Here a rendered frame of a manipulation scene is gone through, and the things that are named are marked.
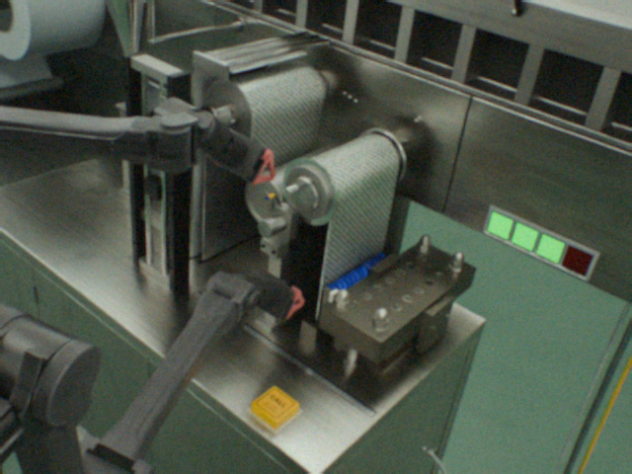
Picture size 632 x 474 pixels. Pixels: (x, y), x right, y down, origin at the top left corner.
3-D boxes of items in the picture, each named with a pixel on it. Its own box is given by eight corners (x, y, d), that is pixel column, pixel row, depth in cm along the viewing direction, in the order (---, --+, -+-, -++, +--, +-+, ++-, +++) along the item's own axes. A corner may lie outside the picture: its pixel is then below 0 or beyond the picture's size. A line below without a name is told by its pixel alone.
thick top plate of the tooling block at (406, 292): (318, 327, 147) (321, 305, 144) (417, 259, 175) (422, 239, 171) (376, 364, 139) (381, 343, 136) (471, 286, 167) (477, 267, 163)
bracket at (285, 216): (253, 324, 157) (262, 210, 140) (272, 312, 161) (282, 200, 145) (269, 334, 154) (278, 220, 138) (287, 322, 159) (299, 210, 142)
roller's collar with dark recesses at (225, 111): (197, 128, 148) (197, 101, 144) (218, 122, 152) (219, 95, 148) (217, 139, 144) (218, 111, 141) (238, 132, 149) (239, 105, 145)
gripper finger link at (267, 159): (273, 197, 125) (247, 180, 117) (246, 183, 128) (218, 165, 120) (291, 166, 125) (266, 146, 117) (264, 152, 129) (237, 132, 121)
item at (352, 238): (319, 290, 150) (329, 219, 140) (380, 252, 166) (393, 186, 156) (321, 291, 149) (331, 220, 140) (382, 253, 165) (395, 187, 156)
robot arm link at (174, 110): (170, 178, 107) (170, 127, 103) (126, 151, 113) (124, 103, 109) (226, 157, 115) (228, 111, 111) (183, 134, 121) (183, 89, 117)
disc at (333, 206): (280, 210, 148) (283, 148, 140) (282, 209, 148) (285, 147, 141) (333, 236, 140) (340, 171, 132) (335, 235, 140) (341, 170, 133)
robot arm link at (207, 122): (198, 146, 108) (216, 115, 108) (171, 130, 111) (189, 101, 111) (222, 162, 114) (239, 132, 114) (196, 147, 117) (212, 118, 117)
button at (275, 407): (250, 411, 134) (250, 402, 133) (274, 393, 139) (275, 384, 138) (275, 431, 131) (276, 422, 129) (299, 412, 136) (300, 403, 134)
